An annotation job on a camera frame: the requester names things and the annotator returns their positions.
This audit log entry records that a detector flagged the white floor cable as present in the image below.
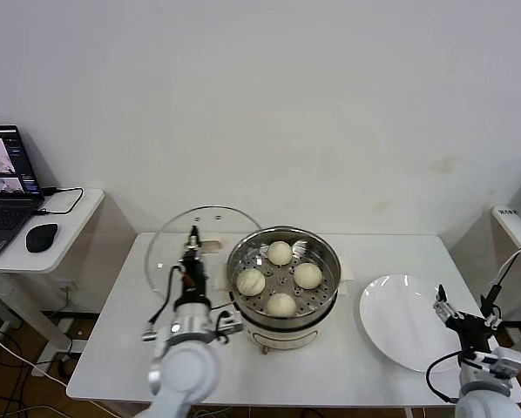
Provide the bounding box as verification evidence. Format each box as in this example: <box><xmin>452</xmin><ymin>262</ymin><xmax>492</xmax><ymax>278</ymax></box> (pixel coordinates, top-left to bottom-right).
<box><xmin>0</xmin><ymin>328</ymin><xmax>70</xmax><ymax>387</ymax></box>

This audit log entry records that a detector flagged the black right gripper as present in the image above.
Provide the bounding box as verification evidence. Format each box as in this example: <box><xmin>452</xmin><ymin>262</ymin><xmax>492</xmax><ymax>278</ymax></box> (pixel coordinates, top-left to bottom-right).
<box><xmin>431</xmin><ymin>284</ymin><xmax>504</xmax><ymax>356</ymax></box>

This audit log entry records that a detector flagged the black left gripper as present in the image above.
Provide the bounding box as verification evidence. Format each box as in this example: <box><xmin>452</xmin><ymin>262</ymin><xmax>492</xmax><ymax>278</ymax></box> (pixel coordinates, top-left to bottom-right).
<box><xmin>179</xmin><ymin>223</ymin><xmax>210</xmax><ymax>306</ymax></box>

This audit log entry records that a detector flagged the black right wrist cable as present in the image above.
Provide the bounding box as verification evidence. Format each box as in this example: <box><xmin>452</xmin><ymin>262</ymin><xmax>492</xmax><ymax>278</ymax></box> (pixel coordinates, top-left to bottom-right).
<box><xmin>425</xmin><ymin>351</ymin><xmax>464</xmax><ymax>404</ymax></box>

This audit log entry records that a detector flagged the white steamed baozi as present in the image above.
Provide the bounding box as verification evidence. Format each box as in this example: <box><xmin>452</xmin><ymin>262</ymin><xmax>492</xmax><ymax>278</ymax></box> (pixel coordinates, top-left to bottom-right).
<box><xmin>235</xmin><ymin>267</ymin><xmax>267</xmax><ymax>296</ymax></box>
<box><xmin>266</xmin><ymin>293</ymin><xmax>297</xmax><ymax>318</ymax></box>
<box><xmin>267</xmin><ymin>241</ymin><xmax>294</xmax><ymax>266</ymax></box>
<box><xmin>293</xmin><ymin>262</ymin><xmax>323</xmax><ymax>290</ymax></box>

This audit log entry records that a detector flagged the white rounded side desk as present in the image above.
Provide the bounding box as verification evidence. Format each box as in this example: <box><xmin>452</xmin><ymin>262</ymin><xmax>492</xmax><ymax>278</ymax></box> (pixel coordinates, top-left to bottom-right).
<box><xmin>0</xmin><ymin>187</ymin><xmax>106</xmax><ymax>367</ymax></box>

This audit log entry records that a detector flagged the round glass pot lid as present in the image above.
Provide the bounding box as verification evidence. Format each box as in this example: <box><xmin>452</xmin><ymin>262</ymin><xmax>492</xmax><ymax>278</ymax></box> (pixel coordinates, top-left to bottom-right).
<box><xmin>145</xmin><ymin>204</ymin><xmax>265</xmax><ymax>301</ymax></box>

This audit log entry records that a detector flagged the black hanging cable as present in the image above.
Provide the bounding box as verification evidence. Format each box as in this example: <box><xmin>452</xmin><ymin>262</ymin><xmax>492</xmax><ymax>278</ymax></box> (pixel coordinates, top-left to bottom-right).
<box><xmin>486</xmin><ymin>238</ymin><xmax>521</xmax><ymax>306</ymax></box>

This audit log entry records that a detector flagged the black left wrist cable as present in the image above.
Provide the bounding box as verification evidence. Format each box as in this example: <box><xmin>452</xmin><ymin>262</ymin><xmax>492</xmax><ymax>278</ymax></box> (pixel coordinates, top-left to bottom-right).
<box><xmin>141</xmin><ymin>264</ymin><xmax>187</xmax><ymax>343</ymax></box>

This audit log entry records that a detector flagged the stainless steel steamer basket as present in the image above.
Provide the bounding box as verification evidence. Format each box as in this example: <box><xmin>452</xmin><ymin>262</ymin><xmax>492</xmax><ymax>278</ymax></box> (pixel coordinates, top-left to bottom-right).
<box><xmin>226</xmin><ymin>226</ymin><xmax>343</xmax><ymax>328</ymax></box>

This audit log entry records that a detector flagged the white round plate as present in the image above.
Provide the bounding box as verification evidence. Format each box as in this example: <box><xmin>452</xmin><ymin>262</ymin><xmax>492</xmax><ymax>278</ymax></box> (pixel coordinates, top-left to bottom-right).
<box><xmin>358</xmin><ymin>273</ymin><xmax>471</xmax><ymax>374</ymax></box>

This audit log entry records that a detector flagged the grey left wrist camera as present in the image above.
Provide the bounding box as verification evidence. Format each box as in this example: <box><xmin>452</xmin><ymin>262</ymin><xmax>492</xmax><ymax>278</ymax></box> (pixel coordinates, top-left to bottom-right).
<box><xmin>216</xmin><ymin>311</ymin><xmax>245</xmax><ymax>345</ymax></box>

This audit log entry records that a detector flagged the black computer mouse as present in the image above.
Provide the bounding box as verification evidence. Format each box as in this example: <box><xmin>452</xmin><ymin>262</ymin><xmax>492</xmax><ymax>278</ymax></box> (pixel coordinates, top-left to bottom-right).
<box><xmin>24</xmin><ymin>222</ymin><xmax>58</xmax><ymax>253</ymax></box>

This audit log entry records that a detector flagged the black laptop power cable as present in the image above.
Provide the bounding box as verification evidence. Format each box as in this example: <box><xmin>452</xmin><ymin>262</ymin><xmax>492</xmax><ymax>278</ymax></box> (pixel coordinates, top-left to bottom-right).
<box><xmin>32</xmin><ymin>185</ymin><xmax>85</xmax><ymax>217</ymax></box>

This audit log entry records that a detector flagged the white electric cooking pot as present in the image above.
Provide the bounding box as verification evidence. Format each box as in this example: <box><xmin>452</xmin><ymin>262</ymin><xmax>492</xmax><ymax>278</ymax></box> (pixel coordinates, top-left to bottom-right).
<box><xmin>207</xmin><ymin>256</ymin><xmax>356</xmax><ymax>356</ymax></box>

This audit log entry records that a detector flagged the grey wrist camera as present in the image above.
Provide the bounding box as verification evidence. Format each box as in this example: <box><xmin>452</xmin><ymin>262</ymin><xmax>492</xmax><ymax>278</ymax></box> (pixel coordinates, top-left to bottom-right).
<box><xmin>473</xmin><ymin>346</ymin><xmax>521</xmax><ymax>379</ymax></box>
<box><xmin>216</xmin><ymin>311</ymin><xmax>245</xmax><ymax>345</ymax></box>

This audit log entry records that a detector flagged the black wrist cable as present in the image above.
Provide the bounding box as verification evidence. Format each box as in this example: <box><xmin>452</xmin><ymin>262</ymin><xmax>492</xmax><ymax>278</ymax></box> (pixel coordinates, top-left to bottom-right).
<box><xmin>425</xmin><ymin>351</ymin><xmax>464</xmax><ymax>404</ymax></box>
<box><xmin>141</xmin><ymin>264</ymin><xmax>187</xmax><ymax>343</ymax></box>

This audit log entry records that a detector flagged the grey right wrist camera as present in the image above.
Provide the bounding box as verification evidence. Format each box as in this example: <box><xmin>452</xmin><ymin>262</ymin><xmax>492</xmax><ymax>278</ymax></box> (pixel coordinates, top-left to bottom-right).
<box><xmin>473</xmin><ymin>346</ymin><xmax>521</xmax><ymax>379</ymax></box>

